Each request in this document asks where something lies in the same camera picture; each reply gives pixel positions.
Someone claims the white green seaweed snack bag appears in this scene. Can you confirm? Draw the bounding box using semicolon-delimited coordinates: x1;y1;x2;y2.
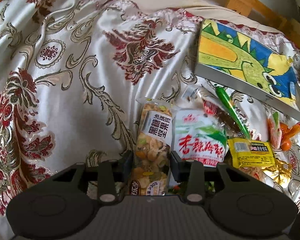
172;109;227;167

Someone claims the nut bar snack pack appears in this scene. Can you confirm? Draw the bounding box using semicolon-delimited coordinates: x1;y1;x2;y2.
129;98;175;196

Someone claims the yellow snack bar wrapper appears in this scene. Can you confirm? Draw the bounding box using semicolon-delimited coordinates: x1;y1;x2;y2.
228;138;275;168

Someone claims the green candy stick pack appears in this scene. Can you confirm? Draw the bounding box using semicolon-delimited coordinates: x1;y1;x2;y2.
215;86;251;140

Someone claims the gold foil snack packet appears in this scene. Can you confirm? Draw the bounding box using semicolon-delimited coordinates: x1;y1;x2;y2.
262;158;292;187

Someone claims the clear orange snack bag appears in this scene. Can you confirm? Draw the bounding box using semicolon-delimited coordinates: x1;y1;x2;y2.
267;112;300;150

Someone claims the small orange tangerine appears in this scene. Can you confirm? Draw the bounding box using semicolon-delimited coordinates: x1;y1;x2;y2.
281;140;292;151

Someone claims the rice cracker pack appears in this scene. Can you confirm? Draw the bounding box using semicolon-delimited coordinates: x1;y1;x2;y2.
239;167;265;183

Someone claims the dark date snack packet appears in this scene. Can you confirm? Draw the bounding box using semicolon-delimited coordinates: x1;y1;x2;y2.
181;85;242;134

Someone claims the grey tray with drawing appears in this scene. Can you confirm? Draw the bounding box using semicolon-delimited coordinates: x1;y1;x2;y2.
194;19;300;121

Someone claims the floral satin bedspread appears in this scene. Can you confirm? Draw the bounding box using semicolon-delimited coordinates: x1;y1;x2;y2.
0;0;300;240

